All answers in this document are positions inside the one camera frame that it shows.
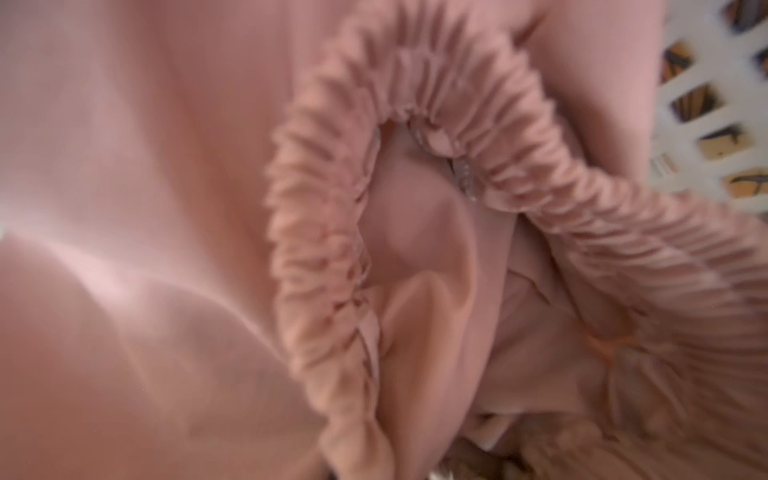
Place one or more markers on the dusty pink garment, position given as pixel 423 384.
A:
pixel 358 240

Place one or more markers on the white plastic laundry basket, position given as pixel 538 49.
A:
pixel 710 134

